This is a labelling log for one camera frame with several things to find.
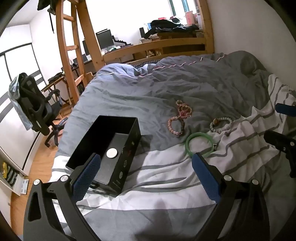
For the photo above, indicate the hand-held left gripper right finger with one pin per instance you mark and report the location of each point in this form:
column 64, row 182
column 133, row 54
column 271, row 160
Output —
column 205, row 177

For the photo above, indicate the light blue cloth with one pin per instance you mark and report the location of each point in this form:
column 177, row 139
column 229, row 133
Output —
column 16, row 92

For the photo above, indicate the pile of black clothes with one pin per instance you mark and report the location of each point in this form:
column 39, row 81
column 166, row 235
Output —
column 168, row 25

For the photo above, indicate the white grey striped blanket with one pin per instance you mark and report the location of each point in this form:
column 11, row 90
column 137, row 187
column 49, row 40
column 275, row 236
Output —
column 249, row 139

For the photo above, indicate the checkered bed sheet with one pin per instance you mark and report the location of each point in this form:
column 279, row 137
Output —
column 148, row 62

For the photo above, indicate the green bangle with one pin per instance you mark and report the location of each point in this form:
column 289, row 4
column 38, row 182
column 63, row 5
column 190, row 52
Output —
column 187, row 144

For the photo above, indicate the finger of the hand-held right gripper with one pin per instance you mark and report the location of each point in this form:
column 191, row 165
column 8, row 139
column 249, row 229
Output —
column 285, row 109
column 278, row 141

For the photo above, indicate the black computer monitor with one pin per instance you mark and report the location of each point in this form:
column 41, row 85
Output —
column 105, row 38

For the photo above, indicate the small black monitor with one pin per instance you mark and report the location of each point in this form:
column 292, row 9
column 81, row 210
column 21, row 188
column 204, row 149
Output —
column 86, row 47

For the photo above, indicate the black office chair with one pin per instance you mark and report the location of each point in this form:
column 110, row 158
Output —
column 34, row 104

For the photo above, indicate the white round disc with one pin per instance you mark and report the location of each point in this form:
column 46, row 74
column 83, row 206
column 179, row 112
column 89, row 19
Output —
column 112, row 153

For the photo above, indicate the wooden folding table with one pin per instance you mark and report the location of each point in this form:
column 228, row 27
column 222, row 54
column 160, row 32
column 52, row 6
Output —
column 56, row 81

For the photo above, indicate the white striped wardrobe door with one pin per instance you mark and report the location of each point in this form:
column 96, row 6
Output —
column 20, row 60

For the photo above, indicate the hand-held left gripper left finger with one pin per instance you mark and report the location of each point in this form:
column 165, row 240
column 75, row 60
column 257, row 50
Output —
column 87, row 177

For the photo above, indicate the pink container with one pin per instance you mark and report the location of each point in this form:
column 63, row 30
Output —
column 190, row 17

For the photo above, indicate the yellow black item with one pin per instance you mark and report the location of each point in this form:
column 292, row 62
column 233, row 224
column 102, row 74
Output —
column 4, row 170

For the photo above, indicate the wooden bunk bed frame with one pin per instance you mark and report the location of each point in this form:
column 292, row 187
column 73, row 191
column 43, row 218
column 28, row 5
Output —
column 67, row 53

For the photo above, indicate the black rectangular box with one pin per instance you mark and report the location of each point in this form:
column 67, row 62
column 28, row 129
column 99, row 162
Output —
column 129, row 144

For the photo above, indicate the white shelf unit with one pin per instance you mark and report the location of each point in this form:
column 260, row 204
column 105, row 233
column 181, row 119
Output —
column 16, row 185

